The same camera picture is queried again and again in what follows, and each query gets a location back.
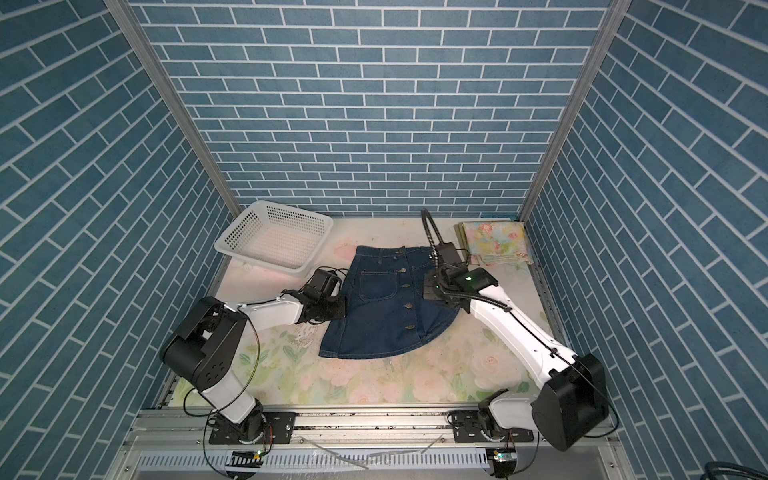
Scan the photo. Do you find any olive green skirt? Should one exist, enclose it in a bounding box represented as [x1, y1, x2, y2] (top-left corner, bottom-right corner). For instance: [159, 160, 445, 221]
[453, 222, 472, 264]

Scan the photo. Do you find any floral pastel skirt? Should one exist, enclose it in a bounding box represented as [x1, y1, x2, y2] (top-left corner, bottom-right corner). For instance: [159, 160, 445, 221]
[463, 221, 532, 266]

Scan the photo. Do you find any blue denim skirt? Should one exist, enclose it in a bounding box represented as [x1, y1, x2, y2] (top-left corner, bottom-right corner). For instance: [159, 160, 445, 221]
[319, 246, 459, 360]

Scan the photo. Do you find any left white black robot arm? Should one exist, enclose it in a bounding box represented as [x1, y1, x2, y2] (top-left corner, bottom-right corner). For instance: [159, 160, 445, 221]
[159, 266, 348, 444]

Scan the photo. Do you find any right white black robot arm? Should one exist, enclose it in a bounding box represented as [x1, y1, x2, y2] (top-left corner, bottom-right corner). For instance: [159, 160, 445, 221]
[425, 242, 612, 451]

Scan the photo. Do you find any white plastic laundry basket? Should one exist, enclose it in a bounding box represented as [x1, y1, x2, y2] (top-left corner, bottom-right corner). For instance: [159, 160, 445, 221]
[214, 201, 334, 275]

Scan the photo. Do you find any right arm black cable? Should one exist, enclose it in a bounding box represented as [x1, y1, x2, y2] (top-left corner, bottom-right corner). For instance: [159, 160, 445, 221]
[419, 207, 620, 478]

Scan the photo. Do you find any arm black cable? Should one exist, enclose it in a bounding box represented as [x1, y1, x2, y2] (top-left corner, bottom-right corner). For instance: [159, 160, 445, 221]
[419, 207, 620, 478]
[181, 265, 352, 480]

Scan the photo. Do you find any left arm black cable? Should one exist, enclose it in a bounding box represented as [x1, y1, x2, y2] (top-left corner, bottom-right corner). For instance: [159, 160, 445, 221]
[181, 265, 352, 480]

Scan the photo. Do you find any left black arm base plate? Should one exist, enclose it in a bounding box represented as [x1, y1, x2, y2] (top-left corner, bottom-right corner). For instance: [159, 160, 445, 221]
[206, 411, 296, 447]

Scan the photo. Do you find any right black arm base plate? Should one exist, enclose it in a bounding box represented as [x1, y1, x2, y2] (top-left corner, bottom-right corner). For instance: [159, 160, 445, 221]
[446, 409, 535, 443]

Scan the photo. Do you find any aluminium front mounting rail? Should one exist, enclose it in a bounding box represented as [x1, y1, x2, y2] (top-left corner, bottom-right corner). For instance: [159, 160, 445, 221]
[106, 404, 634, 479]

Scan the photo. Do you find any right aluminium corner post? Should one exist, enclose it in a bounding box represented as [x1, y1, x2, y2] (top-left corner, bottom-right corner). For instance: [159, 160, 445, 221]
[518, 0, 631, 222]

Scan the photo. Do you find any aluminium corner post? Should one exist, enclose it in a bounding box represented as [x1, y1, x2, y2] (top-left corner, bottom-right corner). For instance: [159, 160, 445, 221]
[104, 0, 242, 217]
[518, 0, 631, 222]

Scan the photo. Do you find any left aluminium corner post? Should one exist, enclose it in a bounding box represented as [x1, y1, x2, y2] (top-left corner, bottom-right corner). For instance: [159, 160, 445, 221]
[104, 0, 242, 217]

